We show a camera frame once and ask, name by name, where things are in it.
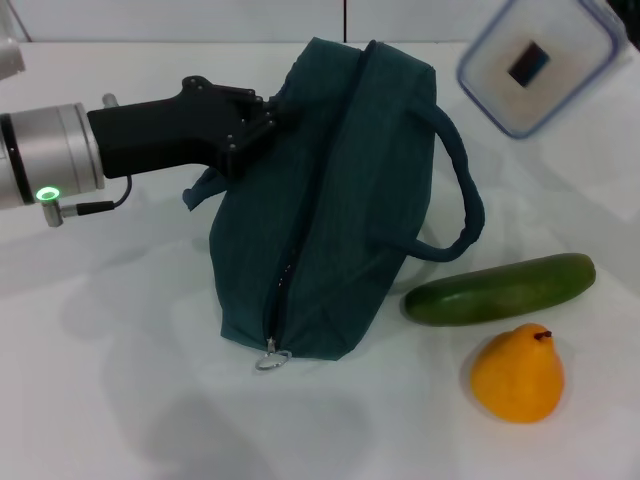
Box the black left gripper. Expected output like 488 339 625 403
87 74 302 179

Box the dark teal fabric bag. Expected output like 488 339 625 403
181 35 486 362

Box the clear food container blue rim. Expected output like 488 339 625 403
456 0 634 140

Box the green cucumber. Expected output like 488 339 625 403
403 252 598 327

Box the orange pear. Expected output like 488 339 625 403
469 323 567 425

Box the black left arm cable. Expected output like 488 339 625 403
57 174 134 217

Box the silver zipper pull ring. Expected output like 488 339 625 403
254 337 294 372

